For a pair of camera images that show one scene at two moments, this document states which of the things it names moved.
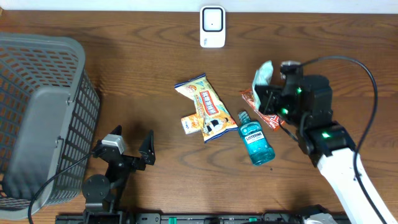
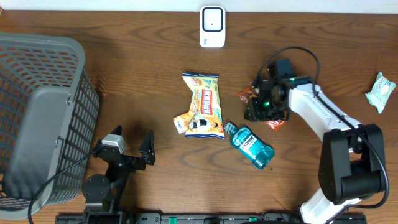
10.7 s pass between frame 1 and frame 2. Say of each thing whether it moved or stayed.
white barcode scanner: stayed
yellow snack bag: moved
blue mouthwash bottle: moved
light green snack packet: moved
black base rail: stayed
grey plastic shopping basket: stayed
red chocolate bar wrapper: stayed
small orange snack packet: moved
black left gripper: stayed
